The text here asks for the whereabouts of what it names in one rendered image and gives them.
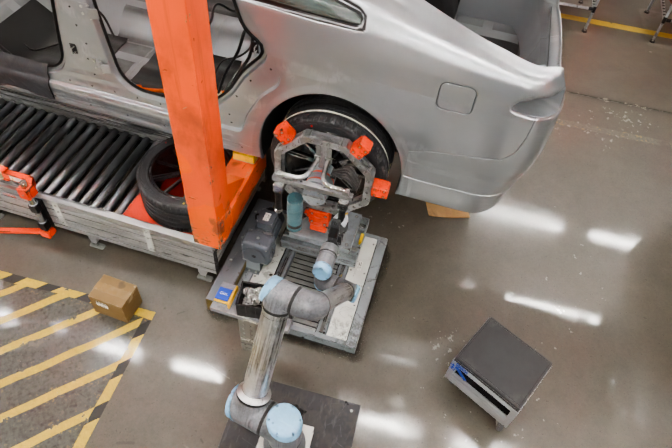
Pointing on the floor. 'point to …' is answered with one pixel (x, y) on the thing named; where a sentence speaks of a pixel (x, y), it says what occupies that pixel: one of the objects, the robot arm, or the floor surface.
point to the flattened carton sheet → (445, 211)
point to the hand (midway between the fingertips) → (342, 214)
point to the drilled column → (247, 334)
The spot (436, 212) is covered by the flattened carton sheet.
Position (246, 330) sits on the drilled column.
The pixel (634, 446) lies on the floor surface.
